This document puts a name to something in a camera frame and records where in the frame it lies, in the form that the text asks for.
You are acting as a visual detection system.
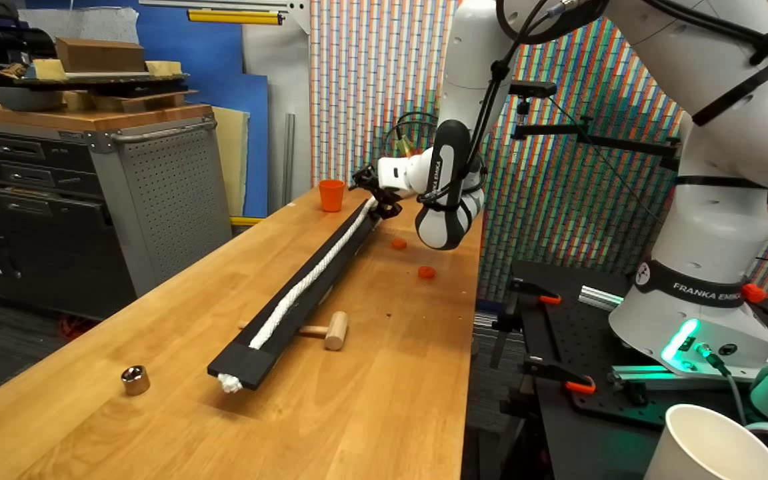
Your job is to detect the white paper cup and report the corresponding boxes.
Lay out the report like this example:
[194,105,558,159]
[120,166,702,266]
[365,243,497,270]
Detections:
[644,403,768,480]

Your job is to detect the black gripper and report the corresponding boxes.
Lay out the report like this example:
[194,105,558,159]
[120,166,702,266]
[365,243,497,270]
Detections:
[352,166,404,218]

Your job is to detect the long black rail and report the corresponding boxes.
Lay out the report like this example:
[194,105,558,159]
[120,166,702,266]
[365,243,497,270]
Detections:
[209,198,378,391]

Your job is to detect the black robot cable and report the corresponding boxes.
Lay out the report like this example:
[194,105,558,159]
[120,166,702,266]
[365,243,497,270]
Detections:
[462,0,768,182]

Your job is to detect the small wooden mallet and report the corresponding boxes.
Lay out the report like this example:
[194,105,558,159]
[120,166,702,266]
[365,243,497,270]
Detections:
[240,311,350,353]

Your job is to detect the orange disc near edge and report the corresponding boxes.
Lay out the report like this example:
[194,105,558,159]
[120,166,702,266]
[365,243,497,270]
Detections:
[416,266,437,279]

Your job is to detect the grey perforated metal cabinet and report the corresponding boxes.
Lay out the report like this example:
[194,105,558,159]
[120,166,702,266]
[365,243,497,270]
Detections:
[0,106,232,319]

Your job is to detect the white braided rope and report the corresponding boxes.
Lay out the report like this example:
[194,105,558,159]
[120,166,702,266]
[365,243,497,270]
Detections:
[216,194,378,398]

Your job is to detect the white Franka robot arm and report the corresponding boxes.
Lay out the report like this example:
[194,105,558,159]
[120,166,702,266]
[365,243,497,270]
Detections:
[354,0,768,378]

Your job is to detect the orange-handled clamp left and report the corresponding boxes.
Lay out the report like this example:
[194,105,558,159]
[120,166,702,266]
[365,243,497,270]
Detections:
[518,355,598,398]

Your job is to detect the orange plastic cup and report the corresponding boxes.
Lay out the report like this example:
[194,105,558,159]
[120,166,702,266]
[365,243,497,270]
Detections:
[317,179,348,214]

